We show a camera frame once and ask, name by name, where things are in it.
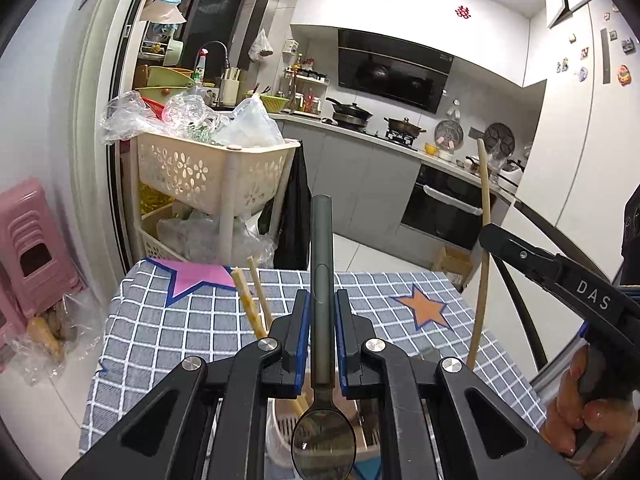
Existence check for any beige utensil caddy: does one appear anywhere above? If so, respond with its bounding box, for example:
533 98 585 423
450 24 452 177
264 387 383 479

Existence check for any long brown chopstick pair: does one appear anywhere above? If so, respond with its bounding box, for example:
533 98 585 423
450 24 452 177
247 256 273 332

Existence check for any dark spoon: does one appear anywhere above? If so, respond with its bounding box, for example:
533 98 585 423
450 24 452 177
294 195 347 479

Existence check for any light wooden chopstick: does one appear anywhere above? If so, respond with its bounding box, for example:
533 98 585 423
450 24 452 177
465 138 493 369

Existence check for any person right hand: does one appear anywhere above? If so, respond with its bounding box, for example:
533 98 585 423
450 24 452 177
540 346 638 464

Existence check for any black hanging bag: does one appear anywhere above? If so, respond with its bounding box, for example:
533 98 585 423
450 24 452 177
273 145 311 271

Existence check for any checkered blue tablecloth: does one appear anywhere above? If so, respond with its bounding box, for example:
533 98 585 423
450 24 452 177
79 257 549 461

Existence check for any cardboard box on floor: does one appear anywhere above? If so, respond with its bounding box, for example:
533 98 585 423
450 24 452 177
431 246 473 292

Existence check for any black built-in oven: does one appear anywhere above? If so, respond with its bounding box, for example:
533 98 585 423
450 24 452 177
401 165 483 250

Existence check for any beige basket trolley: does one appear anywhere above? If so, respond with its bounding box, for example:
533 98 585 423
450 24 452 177
137 133 300 264

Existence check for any pink stool tall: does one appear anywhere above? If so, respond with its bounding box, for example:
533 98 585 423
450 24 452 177
0 176 87 331

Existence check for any green colander basket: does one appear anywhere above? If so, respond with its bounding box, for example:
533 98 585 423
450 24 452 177
259 93 290 114

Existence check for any black wok on stove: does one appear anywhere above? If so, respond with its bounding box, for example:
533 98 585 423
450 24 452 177
326 96 372 128

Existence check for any black range hood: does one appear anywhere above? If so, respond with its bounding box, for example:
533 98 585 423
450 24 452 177
337 29 454 114

